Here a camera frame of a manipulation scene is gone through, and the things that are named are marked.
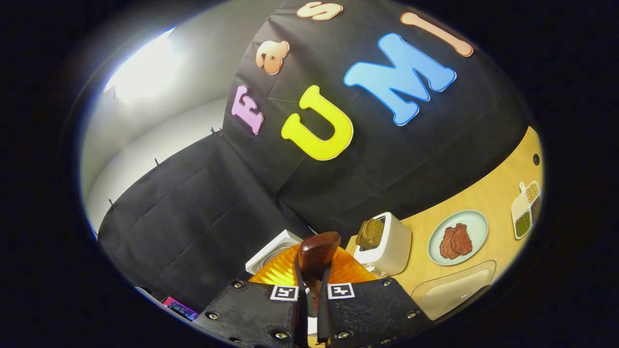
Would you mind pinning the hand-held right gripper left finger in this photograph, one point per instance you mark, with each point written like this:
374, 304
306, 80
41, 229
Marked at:
256, 309

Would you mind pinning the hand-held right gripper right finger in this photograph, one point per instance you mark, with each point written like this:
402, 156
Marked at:
367, 309

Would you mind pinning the white rice cooker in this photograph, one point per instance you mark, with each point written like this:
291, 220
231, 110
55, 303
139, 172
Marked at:
271, 249

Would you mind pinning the dark wooden spoon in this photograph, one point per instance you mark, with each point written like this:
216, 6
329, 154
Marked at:
316, 253

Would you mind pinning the white rice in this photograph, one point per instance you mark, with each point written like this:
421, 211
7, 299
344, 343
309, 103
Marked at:
520, 205

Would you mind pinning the white toaster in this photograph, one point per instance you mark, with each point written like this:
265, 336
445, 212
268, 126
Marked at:
391, 246

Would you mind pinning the toasted bread slices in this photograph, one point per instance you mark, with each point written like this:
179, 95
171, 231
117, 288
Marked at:
371, 233

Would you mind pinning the small pink-lit screen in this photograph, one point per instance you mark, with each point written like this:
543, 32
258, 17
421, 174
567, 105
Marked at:
180, 307

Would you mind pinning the beige tray with clear lid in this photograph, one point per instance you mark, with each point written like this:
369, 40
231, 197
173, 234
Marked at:
454, 290

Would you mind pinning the brown meat slice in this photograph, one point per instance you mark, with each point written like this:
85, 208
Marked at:
448, 244
463, 240

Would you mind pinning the black backdrop cloth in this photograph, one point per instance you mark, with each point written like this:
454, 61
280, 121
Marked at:
217, 208

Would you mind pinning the pale blue round plate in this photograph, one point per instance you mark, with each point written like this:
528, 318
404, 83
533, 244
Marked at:
474, 224

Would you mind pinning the green mung beans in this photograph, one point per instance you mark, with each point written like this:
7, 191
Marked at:
523, 224

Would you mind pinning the white divided tray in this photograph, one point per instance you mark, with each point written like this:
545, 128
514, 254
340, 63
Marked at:
521, 207

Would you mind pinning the dark red beans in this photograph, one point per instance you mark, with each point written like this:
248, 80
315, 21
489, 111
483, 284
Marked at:
536, 209

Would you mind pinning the yellow soybeans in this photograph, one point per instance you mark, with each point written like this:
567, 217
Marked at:
532, 192

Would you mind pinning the black desk grommet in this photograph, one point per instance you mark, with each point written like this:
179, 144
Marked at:
536, 159

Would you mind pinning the large ceiling light panel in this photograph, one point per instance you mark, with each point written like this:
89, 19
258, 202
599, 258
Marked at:
142, 67

